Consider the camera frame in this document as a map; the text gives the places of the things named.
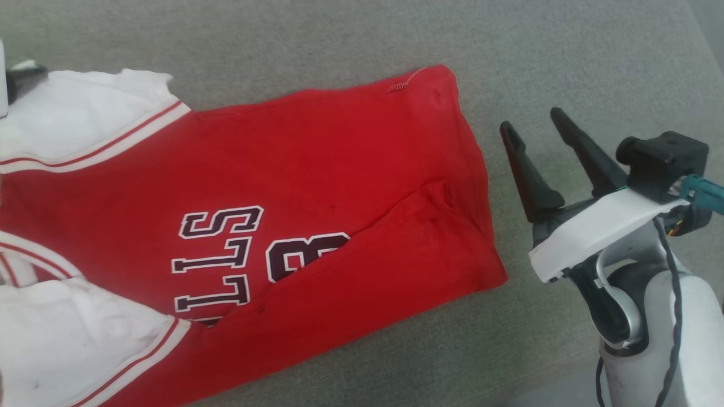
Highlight grey fabric sofa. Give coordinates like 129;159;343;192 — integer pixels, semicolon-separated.
0;0;724;407

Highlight thin black cable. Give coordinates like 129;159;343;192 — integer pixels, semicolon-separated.
594;356;606;407
653;218;683;407

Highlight teal right camera connector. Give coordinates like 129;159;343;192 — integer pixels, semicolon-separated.
679;174;724;216

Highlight white-covered left gripper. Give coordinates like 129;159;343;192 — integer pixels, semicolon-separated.
0;40;49;118

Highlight white-covered right gripper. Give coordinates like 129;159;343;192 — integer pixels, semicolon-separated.
500;107;688;284

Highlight red and white jersey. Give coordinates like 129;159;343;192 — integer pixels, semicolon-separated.
0;64;508;407

